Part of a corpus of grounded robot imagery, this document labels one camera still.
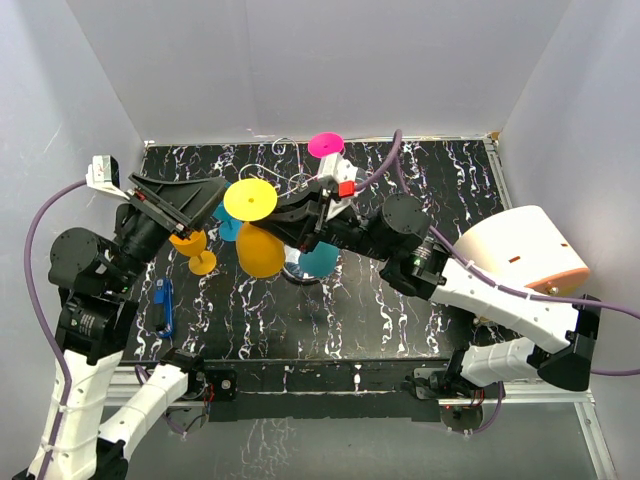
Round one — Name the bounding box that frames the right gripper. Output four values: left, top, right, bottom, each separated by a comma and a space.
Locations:
252, 184, 394, 263

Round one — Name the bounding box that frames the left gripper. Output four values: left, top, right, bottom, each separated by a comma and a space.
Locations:
107, 171, 229, 290

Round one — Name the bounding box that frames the orange wine glass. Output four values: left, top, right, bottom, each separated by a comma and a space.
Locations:
169, 231, 217, 276
223, 178, 285, 278

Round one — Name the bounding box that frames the blue wine glass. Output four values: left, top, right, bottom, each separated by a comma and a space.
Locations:
213, 202, 243, 242
299, 242, 340, 278

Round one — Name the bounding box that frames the magenta wine glass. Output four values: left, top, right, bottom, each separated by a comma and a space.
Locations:
307, 132, 345, 159

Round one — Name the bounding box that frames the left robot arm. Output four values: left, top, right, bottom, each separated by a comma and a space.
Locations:
16, 174, 227, 479

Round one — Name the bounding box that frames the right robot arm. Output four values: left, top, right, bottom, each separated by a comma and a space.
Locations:
254, 185, 601, 397

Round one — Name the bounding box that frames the chrome wine glass rack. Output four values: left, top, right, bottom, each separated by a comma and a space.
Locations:
238, 137, 346, 286

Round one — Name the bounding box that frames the blue carabiner clip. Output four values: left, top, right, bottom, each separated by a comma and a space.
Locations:
151, 277, 174, 339

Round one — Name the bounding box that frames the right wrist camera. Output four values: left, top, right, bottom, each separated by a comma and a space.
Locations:
316, 153, 358, 220

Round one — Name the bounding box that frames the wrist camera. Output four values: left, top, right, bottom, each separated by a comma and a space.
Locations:
316, 153, 358, 220
85, 155, 128, 200

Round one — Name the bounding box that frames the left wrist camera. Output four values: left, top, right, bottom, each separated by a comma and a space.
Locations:
85, 155, 128, 200

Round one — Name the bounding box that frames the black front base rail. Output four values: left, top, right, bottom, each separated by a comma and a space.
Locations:
158, 349, 496, 426

